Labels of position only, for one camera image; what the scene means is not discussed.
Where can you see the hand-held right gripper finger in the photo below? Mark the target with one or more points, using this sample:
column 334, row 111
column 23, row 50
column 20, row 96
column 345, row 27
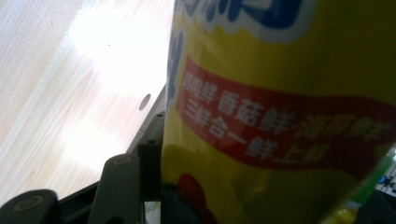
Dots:
column 151, row 168

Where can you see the yellow seasoning pouch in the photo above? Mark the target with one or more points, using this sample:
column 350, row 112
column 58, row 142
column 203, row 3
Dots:
column 274, row 93

